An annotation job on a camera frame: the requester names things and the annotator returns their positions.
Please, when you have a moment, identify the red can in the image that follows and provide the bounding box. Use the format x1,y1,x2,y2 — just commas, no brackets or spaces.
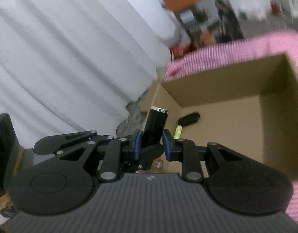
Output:
170,45,195,60

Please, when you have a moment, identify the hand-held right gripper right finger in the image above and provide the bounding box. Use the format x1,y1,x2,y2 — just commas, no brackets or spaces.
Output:
162,129,245,183

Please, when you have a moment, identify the pink striped blanket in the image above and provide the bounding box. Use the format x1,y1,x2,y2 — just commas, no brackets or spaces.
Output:
165,30,298,226

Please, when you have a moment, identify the green tube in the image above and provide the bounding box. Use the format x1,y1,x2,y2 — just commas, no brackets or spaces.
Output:
173,124,184,140

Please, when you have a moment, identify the brown cardboard box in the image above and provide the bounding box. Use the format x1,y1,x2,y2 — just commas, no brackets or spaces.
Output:
140,53,298,182

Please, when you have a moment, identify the white plastic container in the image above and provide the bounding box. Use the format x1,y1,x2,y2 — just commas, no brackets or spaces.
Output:
238,0,269,20

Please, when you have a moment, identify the white curtain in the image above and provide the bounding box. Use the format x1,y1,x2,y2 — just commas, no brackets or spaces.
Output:
0,0,178,148

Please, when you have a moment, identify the black tube with silver cap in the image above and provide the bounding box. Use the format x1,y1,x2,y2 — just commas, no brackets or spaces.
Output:
140,105,169,150

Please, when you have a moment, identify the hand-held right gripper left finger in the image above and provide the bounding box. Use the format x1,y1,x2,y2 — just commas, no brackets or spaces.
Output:
33,129,142,183

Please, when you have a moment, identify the black oval case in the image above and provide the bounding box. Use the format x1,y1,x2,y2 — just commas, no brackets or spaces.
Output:
177,113,200,127

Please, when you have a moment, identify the black speaker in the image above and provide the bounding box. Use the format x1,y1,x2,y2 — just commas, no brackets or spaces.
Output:
0,113,24,187

